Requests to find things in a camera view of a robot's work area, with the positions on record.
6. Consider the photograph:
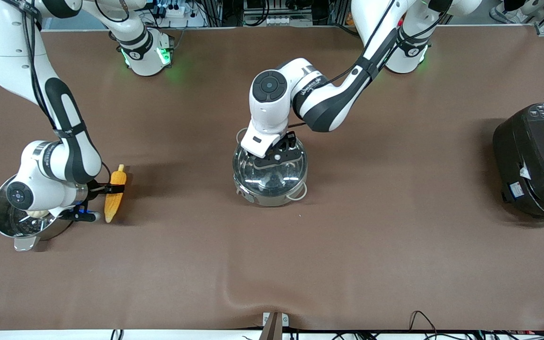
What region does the yellow corn cob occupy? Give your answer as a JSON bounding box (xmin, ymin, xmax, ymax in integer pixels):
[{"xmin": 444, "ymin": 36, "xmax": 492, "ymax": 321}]
[{"xmin": 104, "ymin": 164, "xmax": 127, "ymax": 223}]

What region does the glass pot lid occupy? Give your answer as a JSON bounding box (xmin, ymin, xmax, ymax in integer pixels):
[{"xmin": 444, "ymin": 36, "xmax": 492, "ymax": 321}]
[{"xmin": 233, "ymin": 135, "xmax": 308, "ymax": 195}]

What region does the stainless steel cooking pot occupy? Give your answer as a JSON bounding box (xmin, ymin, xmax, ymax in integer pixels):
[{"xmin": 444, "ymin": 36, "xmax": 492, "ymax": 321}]
[{"xmin": 232, "ymin": 127, "xmax": 308, "ymax": 207}]

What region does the stainless steel steamer pot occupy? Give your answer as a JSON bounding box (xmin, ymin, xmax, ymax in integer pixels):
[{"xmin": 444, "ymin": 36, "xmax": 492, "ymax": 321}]
[{"xmin": 0, "ymin": 178, "xmax": 81, "ymax": 252}]

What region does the long white power strip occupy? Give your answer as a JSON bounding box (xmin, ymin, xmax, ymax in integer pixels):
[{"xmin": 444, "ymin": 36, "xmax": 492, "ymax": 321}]
[{"xmin": 263, "ymin": 16, "xmax": 314, "ymax": 26}]

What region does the brown table mat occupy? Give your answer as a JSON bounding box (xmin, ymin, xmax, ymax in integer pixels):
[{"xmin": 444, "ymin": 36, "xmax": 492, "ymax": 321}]
[{"xmin": 0, "ymin": 26, "xmax": 544, "ymax": 331}]

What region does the white power strip with plugs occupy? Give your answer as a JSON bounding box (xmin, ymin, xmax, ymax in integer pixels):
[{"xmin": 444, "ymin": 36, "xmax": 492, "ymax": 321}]
[{"xmin": 159, "ymin": 2, "xmax": 188, "ymax": 19}]

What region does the black rice cooker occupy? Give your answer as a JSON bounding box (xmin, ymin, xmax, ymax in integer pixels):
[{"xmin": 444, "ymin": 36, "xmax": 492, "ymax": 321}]
[{"xmin": 493, "ymin": 102, "xmax": 544, "ymax": 223}]

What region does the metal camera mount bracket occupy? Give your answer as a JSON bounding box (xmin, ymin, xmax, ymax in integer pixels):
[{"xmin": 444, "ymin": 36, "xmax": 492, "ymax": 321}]
[{"xmin": 259, "ymin": 312, "xmax": 289, "ymax": 340}]

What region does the thin black cable loop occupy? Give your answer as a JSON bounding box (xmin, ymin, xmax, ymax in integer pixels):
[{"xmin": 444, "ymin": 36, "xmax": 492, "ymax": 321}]
[{"xmin": 408, "ymin": 310, "xmax": 438, "ymax": 337}]

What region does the black cable bundle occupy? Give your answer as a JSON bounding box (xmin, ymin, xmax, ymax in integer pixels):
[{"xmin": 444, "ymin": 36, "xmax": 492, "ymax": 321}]
[{"xmin": 296, "ymin": 327, "xmax": 544, "ymax": 340}]

